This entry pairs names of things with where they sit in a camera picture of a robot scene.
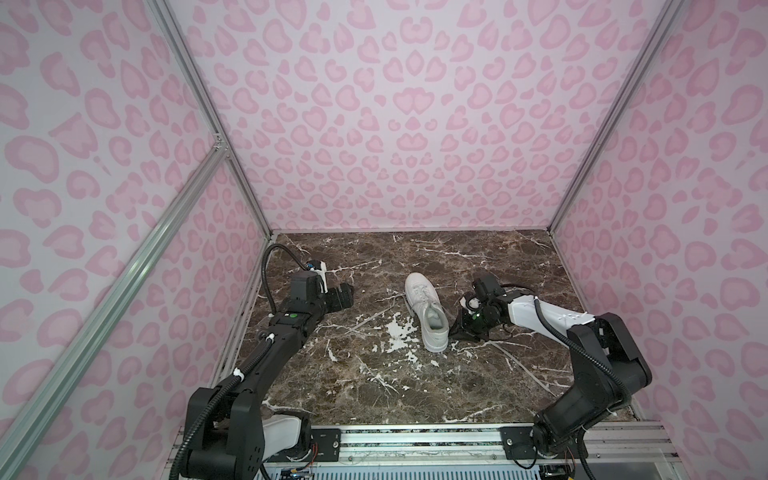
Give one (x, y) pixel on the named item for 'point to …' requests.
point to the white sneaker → (431, 311)
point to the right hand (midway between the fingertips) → (452, 331)
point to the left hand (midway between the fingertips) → (342, 286)
